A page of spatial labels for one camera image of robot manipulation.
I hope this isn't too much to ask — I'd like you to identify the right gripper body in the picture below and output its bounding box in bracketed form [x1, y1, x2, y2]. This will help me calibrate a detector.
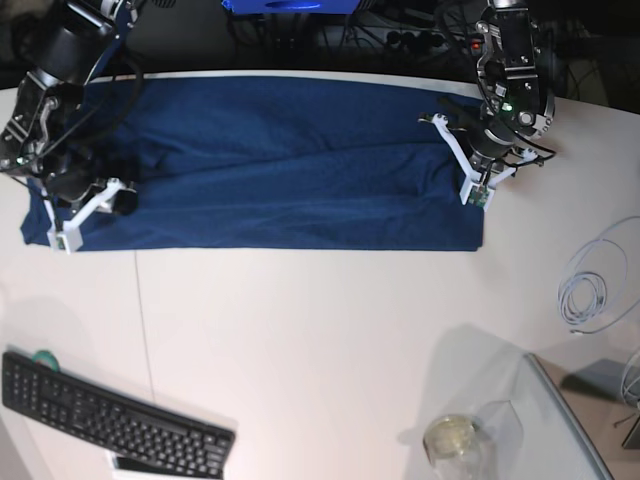
[44, 154, 138, 215]

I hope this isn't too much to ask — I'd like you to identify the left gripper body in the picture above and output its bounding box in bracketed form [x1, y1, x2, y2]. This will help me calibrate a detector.
[467, 127, 515, 170]

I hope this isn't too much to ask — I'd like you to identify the blue long-sleeve t-shirt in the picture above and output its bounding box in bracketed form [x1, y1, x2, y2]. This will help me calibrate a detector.
[19, 75, 486, 254]

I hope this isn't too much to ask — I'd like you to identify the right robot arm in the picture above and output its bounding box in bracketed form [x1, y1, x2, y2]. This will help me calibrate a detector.
[1, 1, 144, 254]

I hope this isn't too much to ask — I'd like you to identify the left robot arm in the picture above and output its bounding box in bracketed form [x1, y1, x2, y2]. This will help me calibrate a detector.
[419, 1, 557, 210]

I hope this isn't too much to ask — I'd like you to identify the green tape roll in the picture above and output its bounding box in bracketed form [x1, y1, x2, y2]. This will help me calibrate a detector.
[32, 350, 60, 372]

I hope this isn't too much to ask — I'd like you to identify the white power strip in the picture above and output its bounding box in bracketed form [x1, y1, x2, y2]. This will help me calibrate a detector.
[383, 30, 484, 55]

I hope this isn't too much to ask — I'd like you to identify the black computer keyboard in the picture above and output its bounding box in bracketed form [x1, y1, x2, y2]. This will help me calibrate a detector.
[1, 351, 235, 479]

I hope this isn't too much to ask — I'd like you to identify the blue box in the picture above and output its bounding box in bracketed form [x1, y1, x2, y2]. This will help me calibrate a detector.
[221, 0, 361, 15]

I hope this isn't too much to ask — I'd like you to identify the clear glass jar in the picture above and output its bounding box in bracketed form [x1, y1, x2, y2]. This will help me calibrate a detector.
[423, 400, 524, 479]

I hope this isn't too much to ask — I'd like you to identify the coiled white cable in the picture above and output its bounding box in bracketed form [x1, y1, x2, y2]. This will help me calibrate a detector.
[556, 215, 640, 337]

